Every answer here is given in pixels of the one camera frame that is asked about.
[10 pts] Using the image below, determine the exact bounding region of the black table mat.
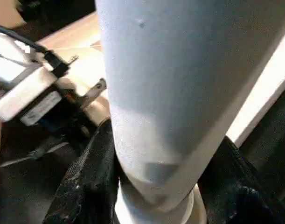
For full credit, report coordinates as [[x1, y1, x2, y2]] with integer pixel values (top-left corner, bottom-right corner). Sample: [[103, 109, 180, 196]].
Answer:
[[0, 0, 285, 224]]

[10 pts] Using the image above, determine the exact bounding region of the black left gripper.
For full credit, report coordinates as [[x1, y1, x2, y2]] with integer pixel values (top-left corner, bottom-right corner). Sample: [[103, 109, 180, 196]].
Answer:
[[21, 91, 110, 151]]

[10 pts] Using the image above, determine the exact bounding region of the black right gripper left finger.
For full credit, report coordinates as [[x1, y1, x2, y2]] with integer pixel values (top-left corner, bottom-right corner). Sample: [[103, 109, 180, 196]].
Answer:
[[42, 118, 122, 224]]

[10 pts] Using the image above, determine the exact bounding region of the white plastic table top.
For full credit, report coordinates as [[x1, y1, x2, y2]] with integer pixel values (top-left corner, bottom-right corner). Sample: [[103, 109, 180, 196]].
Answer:
[[37, 12, 285, 148]]

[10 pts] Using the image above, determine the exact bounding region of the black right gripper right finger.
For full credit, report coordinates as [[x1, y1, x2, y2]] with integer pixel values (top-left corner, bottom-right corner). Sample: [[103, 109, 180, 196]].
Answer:
[[196, 135, 285, 224]]

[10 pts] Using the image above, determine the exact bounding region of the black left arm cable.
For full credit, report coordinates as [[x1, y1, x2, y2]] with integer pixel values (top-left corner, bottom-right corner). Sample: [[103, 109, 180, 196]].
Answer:
[[0, 22, 69, 78]]

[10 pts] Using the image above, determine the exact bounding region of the white plastic table leg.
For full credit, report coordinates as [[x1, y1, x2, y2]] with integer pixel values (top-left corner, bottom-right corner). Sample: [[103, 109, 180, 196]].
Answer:
[[95, 0, 285, 224]]

